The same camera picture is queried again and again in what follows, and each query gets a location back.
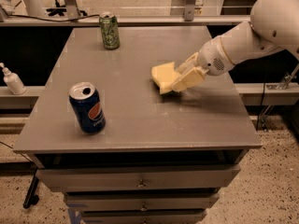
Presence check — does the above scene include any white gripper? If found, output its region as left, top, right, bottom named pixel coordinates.
left=171, top=35, right=235, bottom=92

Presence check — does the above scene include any yellow sponge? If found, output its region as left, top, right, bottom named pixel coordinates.
left=151, top=62, right=180, bottom=94

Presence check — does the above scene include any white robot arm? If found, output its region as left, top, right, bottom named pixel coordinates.
left=170, top=0, right=299, bottom=91

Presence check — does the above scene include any green soda can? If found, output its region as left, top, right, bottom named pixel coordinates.
left=99, top=12, right=121, bottom=49

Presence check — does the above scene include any blue pepsi can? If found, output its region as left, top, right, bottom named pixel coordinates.
left=69, top=82, right=106, bottom=133

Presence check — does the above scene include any grey drawer cabinet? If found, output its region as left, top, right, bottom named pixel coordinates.
left=12, top=25, right=263, bottom=224

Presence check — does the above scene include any top grey drawer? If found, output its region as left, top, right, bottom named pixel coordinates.
left=36, top=164, right=240, bottom=192

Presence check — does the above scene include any grey drawer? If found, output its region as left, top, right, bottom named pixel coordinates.
left=64, top=192, right=220, bottom=211
left=81, top=210, right=206, bottom=224
left=36, top=164, right=240, bottom=192

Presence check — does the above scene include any bottom grey drawer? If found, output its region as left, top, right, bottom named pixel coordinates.
left=81, top=210, right=206, bottom=224

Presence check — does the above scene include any middle grey drawer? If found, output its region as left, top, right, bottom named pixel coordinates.
left=64, top=192, right=220, bottom=211

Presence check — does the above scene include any white pump bottle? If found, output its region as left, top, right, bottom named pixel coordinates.
left=0, top=63, right=26, bottom=95

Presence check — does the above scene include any black cable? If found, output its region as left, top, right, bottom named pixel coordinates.
left=11, top=13, right=101, bottom=23

